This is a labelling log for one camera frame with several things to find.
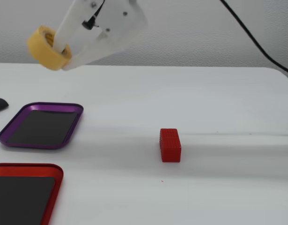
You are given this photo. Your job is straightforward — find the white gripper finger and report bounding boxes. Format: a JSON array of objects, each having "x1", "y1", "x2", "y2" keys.
[
  {"x1": 61, "y1": 35, "x2": 129, "y2": 72},
  {"x1": 52, "y1": 0, "x2": 104, "y2": 55}
]

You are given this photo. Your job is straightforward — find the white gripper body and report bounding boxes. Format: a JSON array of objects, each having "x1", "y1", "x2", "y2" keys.
[{"x1": 84, "y1": 0, "x2": 149, "y2": 53}]

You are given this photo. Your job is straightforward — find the yellow masking tape roll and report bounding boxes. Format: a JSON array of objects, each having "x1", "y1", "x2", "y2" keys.
[{"x1": 26, "y1": 25, "x2": 73, "y2": 71}]

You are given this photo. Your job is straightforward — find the purple metal tray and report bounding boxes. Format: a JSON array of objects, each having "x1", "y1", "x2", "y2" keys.
[{"x1": 0, "y1": 102, "x2": 84, "y2": 150}]

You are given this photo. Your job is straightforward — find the red perforated block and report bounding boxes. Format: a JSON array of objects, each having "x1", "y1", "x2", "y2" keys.
[{"x1": 159, "y1": 128, "x2": 182, "y2": 163}]

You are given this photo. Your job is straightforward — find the red metal tray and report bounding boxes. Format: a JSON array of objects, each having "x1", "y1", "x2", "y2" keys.
[{"x1": 0, "y1": 163, "x2": 64, "y2": 225}]

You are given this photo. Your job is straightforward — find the black power cable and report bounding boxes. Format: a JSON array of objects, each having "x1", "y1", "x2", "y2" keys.
[{"x1": 219, "y1": 0, "x2": 288, "y2": 83}]

